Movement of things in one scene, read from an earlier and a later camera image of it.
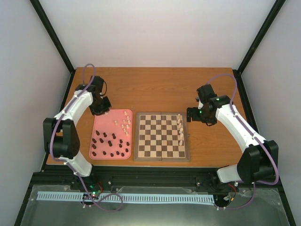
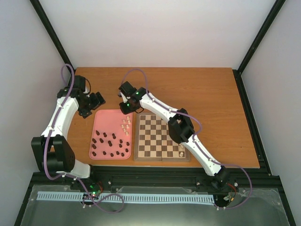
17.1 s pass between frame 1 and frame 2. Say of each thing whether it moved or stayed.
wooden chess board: stayed
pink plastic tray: stayed
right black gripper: moved
